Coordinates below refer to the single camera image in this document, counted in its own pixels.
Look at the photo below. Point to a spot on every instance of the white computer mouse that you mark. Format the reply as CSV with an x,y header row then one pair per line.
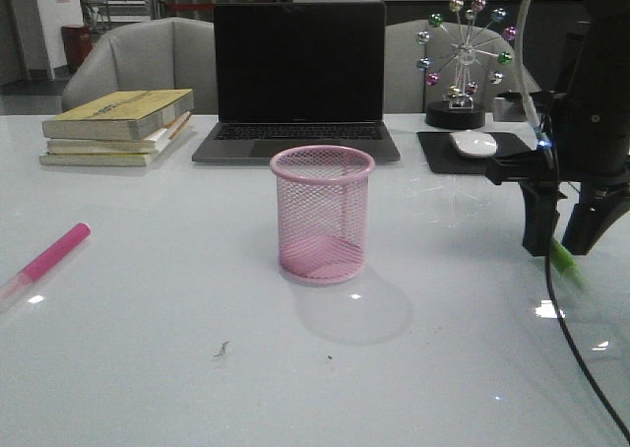
x,y
473,144

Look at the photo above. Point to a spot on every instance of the green highlighter pen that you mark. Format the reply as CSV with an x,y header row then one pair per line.
x,y
566,266

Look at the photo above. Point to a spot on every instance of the bottom cream book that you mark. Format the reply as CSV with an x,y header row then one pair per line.
x,y
124,160

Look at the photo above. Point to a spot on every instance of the grey armchair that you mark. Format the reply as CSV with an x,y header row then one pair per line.
x,y
408,68
170,53

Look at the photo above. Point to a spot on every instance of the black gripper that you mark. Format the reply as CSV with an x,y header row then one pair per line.
x,y
590,135

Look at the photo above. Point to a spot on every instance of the ferris wheel desk ornament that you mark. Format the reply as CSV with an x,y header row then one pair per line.
x,y
472,58

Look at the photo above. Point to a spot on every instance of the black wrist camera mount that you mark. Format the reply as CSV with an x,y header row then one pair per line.
x,y
537,164

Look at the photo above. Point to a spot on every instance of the pink mesh pen holder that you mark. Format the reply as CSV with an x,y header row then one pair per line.
x,y
322,194

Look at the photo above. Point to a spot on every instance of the dark grey laptop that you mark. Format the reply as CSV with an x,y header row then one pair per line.
x,y
296,74

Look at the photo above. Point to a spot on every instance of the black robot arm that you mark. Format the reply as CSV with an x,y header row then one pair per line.
x,y
602,64

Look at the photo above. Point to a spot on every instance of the right grey armchair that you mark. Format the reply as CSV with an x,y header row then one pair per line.
x,y
408,68

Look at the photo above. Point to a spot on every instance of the black mouse pad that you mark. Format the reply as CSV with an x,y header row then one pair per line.
x,y
443,158

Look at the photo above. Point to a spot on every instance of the cream book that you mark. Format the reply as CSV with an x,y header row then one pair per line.
x,y
124,160
153,144

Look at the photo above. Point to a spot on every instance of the red trash bin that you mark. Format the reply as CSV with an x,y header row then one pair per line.
x,y
77,45

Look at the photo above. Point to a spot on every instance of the left grey armchair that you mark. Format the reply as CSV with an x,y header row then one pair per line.
x,y
170,53

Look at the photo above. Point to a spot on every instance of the top yellow book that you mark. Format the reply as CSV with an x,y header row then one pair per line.
x,y
126,115

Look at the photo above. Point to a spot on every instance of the middle cream book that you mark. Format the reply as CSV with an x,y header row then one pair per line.
x,y
153,144

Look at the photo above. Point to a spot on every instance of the pink highlighter pen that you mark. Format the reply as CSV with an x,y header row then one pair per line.
x,y
15,287

